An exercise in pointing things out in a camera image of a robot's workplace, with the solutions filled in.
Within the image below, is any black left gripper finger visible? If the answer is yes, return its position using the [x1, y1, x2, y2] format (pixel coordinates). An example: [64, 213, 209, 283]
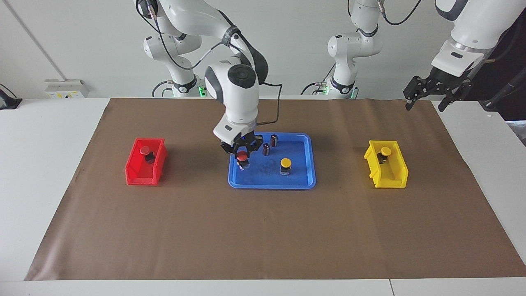
[403, 76, 430, 111]
[438, 80, 473, 112]

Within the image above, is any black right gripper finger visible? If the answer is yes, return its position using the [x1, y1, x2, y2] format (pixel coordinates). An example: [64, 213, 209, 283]
[247, 136, 264, 163]
[220, 141, 239, 163]

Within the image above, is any blue plastic tray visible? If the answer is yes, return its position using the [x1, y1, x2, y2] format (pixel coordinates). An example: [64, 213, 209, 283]
[228, 132, 317, 190]

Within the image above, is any black stand pole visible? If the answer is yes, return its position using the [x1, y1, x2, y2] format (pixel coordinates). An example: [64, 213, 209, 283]
[479, 68, 526, 112]

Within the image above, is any black background panel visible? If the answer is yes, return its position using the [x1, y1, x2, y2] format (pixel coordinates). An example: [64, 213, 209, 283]
[468, 8, 526, 122]

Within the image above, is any brown paper table mat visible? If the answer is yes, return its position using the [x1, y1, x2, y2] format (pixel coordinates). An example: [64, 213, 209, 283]
[25, 97, 526, 281]

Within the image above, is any red plastic bin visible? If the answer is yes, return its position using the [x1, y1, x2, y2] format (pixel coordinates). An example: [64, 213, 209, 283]
[125, 138, 168, 186]

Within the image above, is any yellow plastic bin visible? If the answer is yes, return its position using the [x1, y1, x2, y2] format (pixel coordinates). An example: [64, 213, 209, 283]
[364, 140, 409, 189]

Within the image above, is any black desktop device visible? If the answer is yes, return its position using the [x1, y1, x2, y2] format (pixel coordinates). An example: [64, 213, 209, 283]
[0, 83, 22, 110]

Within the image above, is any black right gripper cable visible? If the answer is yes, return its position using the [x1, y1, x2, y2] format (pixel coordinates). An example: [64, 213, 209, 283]
[255, 82, 283, 126]

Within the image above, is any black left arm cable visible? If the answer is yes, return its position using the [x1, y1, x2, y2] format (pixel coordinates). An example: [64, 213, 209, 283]
[348, 0, 423, 37]

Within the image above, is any black base cable bundle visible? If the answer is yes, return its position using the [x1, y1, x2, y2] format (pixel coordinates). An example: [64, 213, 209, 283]
[301, 80, 329, 96]
[152, 80, 173, 98]

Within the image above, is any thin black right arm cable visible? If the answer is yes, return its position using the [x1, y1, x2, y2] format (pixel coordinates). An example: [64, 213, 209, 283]
[148, 0, 226, 70]

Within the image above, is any white wall junction box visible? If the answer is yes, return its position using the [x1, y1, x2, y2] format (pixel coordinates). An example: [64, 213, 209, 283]
[44, 79, 89, 99]

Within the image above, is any white wall cable duct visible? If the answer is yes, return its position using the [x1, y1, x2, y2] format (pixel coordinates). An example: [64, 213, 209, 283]
[4, 0, 68, 81]

